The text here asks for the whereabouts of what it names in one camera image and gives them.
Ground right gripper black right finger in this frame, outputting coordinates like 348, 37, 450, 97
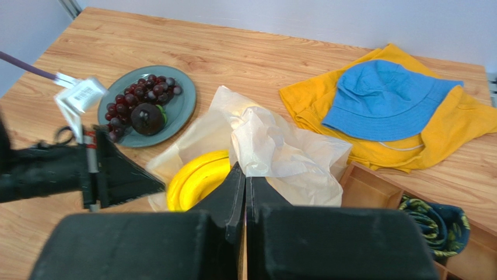
246, 177, 439, 279

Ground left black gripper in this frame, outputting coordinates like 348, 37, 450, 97
1, 128, 165, 209

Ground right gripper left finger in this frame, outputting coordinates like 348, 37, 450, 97
30, 164, 246, 279

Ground translucent plastic bag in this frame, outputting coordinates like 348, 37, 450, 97
146, 86, 352, 207

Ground dark purple grapes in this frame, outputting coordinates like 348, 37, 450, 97
104, 75, 183, 142

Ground grey-blue fruit plate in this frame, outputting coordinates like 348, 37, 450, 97
97, 65, 197, 148

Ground brown wooden divided tray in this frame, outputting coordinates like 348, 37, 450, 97
339, 162, 496, 279

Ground dark rolled socks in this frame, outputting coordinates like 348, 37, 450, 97
398, 195, 471, 260

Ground yellow cloth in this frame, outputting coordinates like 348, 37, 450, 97
279, 44, 496, 173

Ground blue bucket hat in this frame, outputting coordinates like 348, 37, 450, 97
321, 59, 464, 142

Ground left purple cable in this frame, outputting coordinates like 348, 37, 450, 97
0, 51, 59, 82

